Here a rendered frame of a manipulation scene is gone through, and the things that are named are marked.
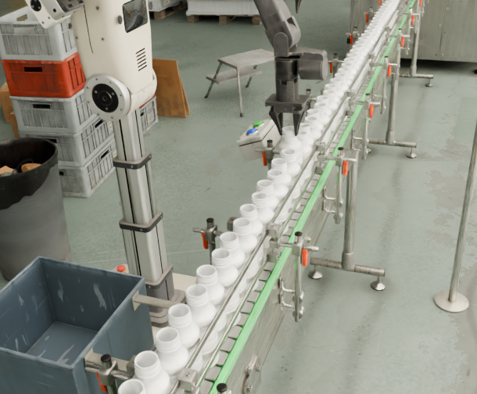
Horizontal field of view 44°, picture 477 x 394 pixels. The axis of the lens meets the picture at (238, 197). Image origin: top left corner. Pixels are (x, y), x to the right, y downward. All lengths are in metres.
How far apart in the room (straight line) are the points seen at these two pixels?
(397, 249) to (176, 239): 1.20
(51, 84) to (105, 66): 1.78
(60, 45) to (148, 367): 2.79
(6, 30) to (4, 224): 1.21
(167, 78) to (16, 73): 1.46
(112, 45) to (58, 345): 0.86
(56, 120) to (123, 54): 1.91
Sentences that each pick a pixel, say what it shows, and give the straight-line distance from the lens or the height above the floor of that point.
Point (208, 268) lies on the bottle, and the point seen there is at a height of 1.16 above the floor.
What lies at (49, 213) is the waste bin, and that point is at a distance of 3.01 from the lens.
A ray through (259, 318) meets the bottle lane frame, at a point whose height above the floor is 0.97.
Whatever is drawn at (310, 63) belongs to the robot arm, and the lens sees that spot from 1.45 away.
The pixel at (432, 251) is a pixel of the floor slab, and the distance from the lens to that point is 3.26.
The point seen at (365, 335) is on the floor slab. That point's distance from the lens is 2.69.
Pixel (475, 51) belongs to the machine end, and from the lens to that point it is 5.95.
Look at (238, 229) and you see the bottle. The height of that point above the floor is 1.16.
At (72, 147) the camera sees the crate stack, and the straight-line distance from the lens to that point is 3.74.
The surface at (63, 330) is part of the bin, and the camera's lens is 1.70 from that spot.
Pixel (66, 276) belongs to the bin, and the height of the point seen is 0.90.
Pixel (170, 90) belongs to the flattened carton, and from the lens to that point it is 4.86.
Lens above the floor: 1.81
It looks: 29 degrees down
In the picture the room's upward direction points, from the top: 3 degrees counter-clockwise
